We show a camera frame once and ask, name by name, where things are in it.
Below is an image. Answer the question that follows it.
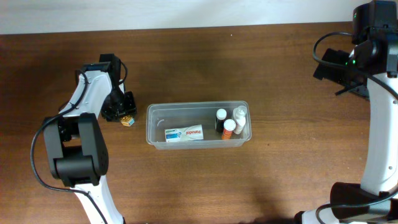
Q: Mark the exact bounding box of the gold lid balm jar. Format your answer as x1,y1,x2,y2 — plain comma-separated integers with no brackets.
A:
120,115,135,126

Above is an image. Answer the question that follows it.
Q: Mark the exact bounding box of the white blue Panadol box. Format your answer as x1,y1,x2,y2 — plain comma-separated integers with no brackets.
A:
165,124,204,142

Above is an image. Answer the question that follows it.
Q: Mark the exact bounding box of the dark bottle white cap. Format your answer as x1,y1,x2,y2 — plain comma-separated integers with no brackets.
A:
215,108,227,133

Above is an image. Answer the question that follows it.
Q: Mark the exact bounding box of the white calamine lotion bottle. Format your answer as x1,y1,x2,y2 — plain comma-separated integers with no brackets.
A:
232,106,248,134

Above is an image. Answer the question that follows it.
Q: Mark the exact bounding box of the orange Redoxon tablet tube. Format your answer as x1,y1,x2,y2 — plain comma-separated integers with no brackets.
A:
221,119,236,140

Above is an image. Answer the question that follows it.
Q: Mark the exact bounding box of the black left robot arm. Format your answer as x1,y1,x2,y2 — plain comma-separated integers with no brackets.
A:
38,54,137,223

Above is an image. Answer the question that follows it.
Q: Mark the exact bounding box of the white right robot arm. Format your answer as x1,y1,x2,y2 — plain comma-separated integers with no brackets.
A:
294,1,397,224

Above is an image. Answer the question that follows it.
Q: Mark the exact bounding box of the clear plastic container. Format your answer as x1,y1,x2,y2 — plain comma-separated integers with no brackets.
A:
146,101,252,150

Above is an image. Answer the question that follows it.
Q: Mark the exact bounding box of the black right camera cable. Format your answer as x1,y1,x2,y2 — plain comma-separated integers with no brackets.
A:
312,31,398,224

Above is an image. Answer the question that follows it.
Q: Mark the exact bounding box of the black camera cable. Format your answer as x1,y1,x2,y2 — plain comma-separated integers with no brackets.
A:
30,60,129,224
312,31,398,224

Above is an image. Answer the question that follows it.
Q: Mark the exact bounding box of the black left camera cable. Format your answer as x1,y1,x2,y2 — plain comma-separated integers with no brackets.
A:
30,60,129,224

